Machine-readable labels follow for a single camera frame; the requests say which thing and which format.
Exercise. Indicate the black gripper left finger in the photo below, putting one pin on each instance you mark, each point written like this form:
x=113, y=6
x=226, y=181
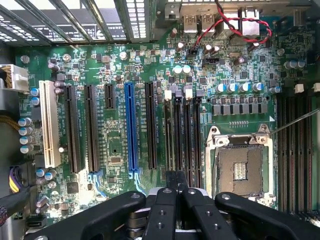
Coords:
x=162, y=215

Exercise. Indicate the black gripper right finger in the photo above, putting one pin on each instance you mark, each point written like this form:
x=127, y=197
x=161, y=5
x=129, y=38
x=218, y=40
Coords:
x=200, y=215

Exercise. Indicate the RAM slot with black latch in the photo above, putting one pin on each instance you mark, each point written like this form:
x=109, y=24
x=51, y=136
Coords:
x=281, y=150
x=301, y=150
x=198, y=140
x=178, y=130

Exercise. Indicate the RAM slot with white latch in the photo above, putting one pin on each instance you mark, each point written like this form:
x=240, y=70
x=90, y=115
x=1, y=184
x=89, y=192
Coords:
x=188, y=140
x=292, y=150
x=310, y=150
x=169, y=130

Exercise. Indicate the silver CPU socket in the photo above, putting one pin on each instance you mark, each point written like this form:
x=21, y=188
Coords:
x=240, y=167

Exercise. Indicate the green motherboard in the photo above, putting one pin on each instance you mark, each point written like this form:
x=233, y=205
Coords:
x=120, y=140

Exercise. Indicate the long black expansion slot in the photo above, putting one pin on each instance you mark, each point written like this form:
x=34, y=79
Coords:
x=72, y=130
x=92, y=130
x=151, y=125

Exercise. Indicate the blue expansion slot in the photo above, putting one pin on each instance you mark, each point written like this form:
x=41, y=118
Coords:
x=131, y=127

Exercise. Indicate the row of grey power chokes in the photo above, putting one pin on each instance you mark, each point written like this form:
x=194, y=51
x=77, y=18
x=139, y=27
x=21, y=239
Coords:
x=240, y=108

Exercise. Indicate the black SATA port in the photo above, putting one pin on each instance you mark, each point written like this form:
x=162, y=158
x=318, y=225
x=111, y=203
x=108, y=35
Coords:
x=37, y=222

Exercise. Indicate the short black expansion slot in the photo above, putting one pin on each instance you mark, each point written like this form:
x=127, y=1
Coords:
x=110, y=96

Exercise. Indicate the thin metal locking lever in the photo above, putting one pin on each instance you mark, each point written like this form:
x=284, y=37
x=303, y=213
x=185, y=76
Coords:
x=295, y=121

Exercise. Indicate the white PCI expansion slot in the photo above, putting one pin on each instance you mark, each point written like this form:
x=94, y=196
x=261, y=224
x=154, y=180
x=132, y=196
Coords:
x=50, y=125

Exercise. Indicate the grey metal PC case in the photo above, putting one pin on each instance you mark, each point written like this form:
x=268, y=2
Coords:
x=7, y=150

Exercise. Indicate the silver USB port block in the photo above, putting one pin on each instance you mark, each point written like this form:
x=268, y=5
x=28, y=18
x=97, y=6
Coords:
x=198, y=23

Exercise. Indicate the silver ethernet port block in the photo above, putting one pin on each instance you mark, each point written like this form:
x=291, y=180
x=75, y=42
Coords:
x=250, y=23

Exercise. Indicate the white power connector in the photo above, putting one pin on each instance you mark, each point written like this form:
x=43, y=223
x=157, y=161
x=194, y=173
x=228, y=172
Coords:
x=18, y=77

